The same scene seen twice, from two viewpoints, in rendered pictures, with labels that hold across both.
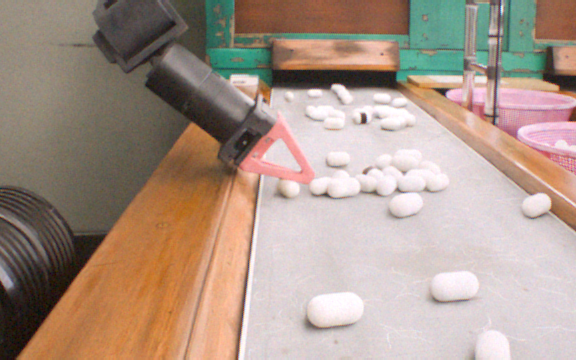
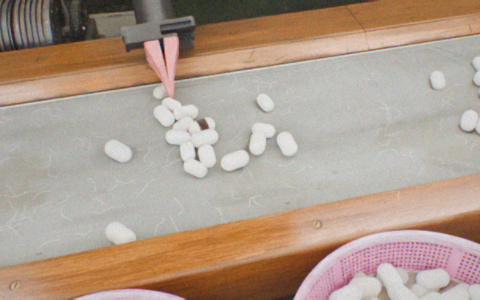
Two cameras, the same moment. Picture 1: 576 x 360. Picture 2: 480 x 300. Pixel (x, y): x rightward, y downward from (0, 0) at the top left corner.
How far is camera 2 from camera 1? 0.94 m
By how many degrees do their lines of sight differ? 72
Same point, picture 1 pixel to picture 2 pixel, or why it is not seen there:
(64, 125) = not seen: outside the picture
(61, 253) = (32, 44)
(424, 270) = (5, 171)
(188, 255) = not seen: outside the picture
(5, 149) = not seen: outside the picture
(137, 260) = not seen: outside the picture
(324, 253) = (41, 128)
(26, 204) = (32, 13)
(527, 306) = not seen: outside the picture
